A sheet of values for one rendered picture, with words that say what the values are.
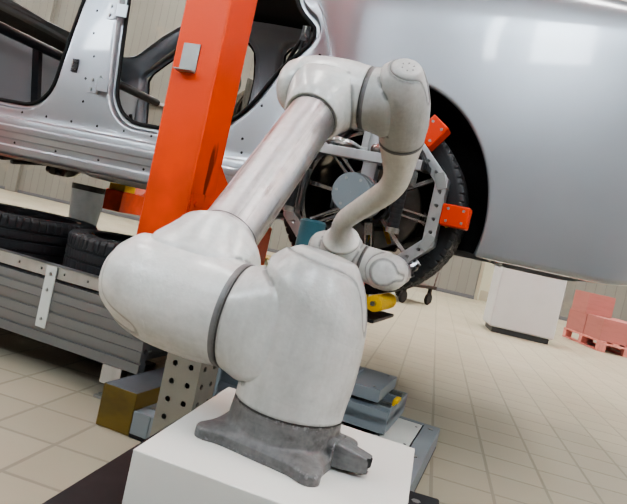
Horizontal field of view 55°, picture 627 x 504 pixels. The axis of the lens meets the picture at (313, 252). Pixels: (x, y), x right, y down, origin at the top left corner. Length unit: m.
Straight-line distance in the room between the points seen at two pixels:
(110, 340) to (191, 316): 1.33
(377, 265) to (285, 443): 0.88
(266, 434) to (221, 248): 0.26
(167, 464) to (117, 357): 1.38
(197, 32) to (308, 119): 0.90
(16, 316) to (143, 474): 1.66
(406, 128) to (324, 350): 0.62
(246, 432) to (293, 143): 0.53
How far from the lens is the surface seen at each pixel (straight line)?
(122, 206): 4.82
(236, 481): 0.75
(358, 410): 2.10
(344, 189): 1.91
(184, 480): 0.75
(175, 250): 0.86
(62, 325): 2.25
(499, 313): 7.44
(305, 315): 0.75
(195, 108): 1.92
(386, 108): 1.23
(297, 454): 0.80
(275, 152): 1.06
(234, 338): 0.79
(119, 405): 1.90
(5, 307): 2.42
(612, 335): 8.61
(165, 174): 1.93
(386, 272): 1.59
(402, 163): 1.33
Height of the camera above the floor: 0.70
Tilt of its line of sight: 2 degrees down
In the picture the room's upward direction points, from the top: 13 degrees clockwise
